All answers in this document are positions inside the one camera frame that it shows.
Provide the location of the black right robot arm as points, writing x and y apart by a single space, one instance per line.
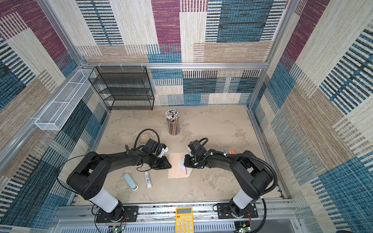
255 176

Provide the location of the aluminium front rail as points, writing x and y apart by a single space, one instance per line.
281 216

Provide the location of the pink paper envelope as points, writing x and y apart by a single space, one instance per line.
175 172

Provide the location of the black wire mesh shelf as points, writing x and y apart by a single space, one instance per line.
123 87

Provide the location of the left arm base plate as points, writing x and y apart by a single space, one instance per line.
129 214

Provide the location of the highlighter marker pack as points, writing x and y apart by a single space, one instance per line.
228 150

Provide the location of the pink lined letter paper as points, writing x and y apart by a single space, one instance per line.
182 166

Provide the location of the clear tape roll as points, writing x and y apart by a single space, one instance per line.
144 137

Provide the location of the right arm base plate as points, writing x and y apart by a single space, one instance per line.
225 210

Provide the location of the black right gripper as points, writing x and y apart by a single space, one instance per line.
187 163

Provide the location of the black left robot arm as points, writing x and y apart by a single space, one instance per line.
88 177

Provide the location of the white glue stick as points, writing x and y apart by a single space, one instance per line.
147 179

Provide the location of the white wire mesh basket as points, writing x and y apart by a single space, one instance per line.
55 116

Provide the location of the pencil holder cup with pencils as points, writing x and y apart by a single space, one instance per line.
172 117

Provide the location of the yellow calculator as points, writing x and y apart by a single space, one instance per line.
184 221

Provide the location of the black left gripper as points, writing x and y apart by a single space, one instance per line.
163 162

